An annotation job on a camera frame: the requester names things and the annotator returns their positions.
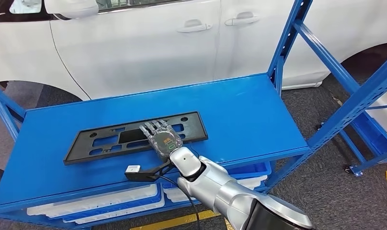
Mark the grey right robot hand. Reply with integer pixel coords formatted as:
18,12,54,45
139,120,184,160

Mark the large blue metal shelf rack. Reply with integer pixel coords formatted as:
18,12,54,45
0,0,387,230

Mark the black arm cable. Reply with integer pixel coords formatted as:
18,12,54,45
158,173,202,230

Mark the white car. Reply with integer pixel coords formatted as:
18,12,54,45
0,0,387,102

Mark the black plastic panel part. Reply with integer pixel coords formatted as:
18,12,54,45
63,111,209,166

